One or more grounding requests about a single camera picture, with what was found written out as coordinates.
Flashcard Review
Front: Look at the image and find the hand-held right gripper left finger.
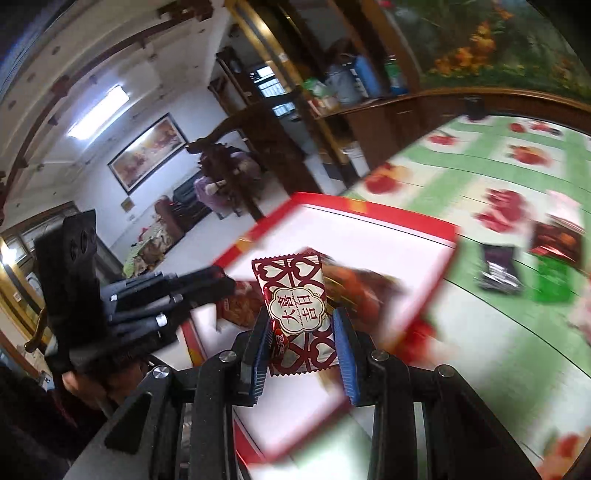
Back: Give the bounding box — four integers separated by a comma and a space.
65, 318, 278, 480

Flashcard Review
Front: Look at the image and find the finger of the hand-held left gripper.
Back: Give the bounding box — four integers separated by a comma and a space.
110, 298, 195, 340
99, 267, 237, 309

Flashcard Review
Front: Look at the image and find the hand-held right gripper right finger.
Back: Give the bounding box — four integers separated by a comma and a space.
332, 307, 543, 480

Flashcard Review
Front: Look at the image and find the red white patterned candy packet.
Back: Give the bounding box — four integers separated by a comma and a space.
252, 248, 338, 377

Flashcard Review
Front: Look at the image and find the red snack bag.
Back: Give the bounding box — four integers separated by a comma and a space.
182, 191, 462, 462

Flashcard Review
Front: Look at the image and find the dark red snack packet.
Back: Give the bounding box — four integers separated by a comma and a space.
529, 222, 585, 268

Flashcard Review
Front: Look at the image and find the person's left hand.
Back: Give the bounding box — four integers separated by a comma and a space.
62, 355, 153, 411

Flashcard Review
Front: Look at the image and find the orange snack packet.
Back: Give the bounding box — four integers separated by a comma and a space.
219, 279, 266, 328

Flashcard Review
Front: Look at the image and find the brown sofa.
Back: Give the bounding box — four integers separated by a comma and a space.
154, 195, 204, 241

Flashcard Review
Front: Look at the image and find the brown snack packet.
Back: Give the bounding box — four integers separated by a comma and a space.
323, 258, 407, 324

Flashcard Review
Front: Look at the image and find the carved wooden chair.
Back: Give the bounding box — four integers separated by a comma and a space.
186, 104, 319, 217

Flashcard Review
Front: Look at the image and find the ceiling light panel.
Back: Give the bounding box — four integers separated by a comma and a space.
67, 85, 130, 139

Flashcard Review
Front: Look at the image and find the dark purple snack packet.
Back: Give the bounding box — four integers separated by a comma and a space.
478, 244, 525, 294

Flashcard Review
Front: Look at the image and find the green fruit-print tablecloth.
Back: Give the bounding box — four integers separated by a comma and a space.
286, 115, 591, 480

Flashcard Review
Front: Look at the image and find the green snack packet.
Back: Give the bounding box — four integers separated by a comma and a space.
531, 258, 575, 305

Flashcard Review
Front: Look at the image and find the wooden cabinet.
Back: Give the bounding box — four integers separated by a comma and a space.
314, 88, 462, 185

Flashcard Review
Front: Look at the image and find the grey kettle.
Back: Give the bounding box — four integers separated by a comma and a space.
325, 65, 361, 106

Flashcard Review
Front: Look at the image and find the blue bottle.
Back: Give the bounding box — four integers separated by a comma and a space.
353, 58, 382, 99

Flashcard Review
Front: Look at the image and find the green bottle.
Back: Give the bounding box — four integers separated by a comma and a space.
384, 58, 408, 95

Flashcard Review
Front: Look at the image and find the framed wall painting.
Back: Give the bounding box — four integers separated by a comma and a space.
107, 113, 189, 195

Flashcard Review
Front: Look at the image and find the flower wall mural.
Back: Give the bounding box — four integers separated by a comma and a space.
392, 0, 585, 93

